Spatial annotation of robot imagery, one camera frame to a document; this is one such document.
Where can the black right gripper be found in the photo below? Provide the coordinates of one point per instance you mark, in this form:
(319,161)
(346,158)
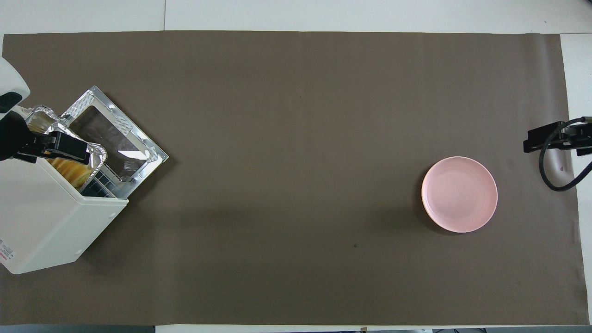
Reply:
(583,144)

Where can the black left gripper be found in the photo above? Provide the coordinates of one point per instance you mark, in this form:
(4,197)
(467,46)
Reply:
(13,136)

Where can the sliced yellow bread loaf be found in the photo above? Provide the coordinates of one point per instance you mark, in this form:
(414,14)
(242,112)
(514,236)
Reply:
(71,171)

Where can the aluminium foil tray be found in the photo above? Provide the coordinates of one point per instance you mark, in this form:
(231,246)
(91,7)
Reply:
(95,155)

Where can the cream white toaster oven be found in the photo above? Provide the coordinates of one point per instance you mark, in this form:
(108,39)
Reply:
(41,217)

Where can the silver glass oven door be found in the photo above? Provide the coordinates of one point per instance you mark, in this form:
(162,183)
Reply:
(138,138)

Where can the pink round plate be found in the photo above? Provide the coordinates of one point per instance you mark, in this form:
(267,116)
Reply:
(459,194)

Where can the brown paper table mat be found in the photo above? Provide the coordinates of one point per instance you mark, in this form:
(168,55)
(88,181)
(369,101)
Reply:
(296,185)

